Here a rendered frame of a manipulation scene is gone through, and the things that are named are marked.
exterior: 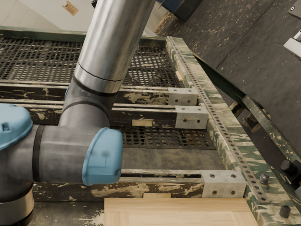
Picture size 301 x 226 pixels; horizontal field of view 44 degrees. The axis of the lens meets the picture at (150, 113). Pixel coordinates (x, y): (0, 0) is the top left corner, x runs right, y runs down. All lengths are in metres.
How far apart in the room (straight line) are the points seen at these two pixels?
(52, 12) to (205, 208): 4.02
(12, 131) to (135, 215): 0.61
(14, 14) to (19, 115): 5.90
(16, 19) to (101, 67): 5.86
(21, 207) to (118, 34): 0.27
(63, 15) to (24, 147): 4.38
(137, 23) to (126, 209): 0.62
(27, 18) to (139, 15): 5.85
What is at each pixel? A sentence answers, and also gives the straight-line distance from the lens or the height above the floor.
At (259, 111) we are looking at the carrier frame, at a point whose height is 0.18.
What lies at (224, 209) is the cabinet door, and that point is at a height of 0.96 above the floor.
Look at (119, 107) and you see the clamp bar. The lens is 1.44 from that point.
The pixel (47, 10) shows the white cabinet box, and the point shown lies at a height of 1.57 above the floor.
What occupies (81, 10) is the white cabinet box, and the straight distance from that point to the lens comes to 4.80.
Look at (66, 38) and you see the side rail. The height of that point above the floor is 1.42.
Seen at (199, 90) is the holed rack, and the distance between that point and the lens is 1.71.
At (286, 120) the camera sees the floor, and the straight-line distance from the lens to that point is 2.63.
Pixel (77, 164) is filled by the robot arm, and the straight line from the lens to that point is 0.48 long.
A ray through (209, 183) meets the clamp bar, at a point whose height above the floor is 1.01.
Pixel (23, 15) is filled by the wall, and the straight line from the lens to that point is 6.35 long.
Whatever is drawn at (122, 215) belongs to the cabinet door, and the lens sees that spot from 1.02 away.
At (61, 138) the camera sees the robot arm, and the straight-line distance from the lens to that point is 0.48.
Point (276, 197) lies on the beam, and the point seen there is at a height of 0.84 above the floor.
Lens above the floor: 1.63
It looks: 22 degrees down
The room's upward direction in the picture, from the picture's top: 57 degrees counter-clockwise
